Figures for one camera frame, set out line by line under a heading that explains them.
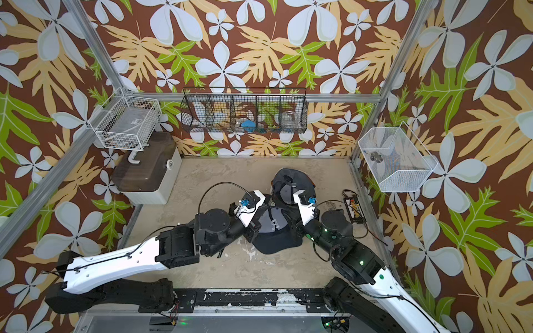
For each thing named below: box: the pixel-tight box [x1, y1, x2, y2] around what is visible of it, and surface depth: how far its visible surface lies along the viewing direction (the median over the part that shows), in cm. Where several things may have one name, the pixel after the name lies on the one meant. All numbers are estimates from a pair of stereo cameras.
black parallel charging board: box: [341, 188, 367, 225], surface depth 103 cm
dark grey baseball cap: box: [270, 167, 317, 205], surface depth 93 cm
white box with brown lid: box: [110, 131, 183, 205], surface depth 95 cm
